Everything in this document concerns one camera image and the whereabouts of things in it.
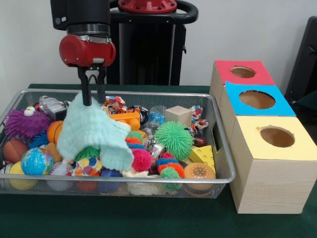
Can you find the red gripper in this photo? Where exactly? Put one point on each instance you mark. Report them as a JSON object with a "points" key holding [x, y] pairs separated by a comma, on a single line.
{"points": [[86, 53]]}

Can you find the mint green cloth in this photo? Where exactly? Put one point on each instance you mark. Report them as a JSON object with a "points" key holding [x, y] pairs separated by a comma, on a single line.
{"points": [[86, 129]]}

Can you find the crushed clear plastic bottle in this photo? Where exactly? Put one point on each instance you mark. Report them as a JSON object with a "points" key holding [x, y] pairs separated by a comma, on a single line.
{"points": [[156, 118]]}

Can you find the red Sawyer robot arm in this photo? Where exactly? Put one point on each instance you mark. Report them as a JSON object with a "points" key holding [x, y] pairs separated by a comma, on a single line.
{"points": [[79, 15]]}

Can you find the wooden box with three holes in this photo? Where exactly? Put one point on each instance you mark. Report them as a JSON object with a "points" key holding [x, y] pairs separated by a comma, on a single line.
{"points": [[270, 183]]}

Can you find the orange basketball toy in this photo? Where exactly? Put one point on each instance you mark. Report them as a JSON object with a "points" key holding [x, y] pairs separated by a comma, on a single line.
{"points": [[53, 132]]}

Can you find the purple spiky ball with eyes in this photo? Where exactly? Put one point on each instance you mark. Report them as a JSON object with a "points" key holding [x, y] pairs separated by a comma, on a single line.
{"points": [[24, 124]]}

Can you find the white baseball toy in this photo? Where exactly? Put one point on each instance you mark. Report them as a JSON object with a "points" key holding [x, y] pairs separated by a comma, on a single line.
{"points": [[59, 169]]}

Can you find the plain wooden cube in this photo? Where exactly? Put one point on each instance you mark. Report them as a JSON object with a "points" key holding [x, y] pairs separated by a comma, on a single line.
{"points": [[178, 116]]}

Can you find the globe print ball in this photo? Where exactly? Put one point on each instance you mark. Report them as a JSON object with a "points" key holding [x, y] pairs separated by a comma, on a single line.
{"points": [[37, 161]]}

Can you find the plain green spiky ball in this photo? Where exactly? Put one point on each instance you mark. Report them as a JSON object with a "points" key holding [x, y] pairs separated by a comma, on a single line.
{"points": [[173, 138]]}

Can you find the brown toy football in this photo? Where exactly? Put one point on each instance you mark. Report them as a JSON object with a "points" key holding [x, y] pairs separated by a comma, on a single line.
{"points": [[15, 151]]}

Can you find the yellow toy cheese wedge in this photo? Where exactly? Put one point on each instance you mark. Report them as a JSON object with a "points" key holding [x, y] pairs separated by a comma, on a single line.
{"points": [[203, 155]]}

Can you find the toy burger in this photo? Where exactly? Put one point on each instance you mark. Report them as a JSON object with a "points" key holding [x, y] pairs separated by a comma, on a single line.
{"points": [[199, 171]]}

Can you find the dark green table cloth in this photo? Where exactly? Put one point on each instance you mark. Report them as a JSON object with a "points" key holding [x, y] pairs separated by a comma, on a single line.
{"points": [[148, 218]]}

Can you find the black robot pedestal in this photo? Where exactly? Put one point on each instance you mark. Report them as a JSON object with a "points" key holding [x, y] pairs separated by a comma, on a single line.
{"points": [[148, 49]]}

